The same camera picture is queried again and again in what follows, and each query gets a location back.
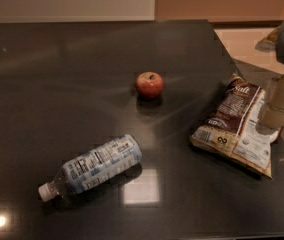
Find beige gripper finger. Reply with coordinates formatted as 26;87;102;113
261;74;284;129

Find brown chip bag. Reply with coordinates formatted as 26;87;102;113
190;73;281;178

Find red apple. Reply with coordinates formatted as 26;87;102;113
135;72;164;100

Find clear plastic water bottle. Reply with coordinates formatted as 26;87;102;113
38;134;142;202

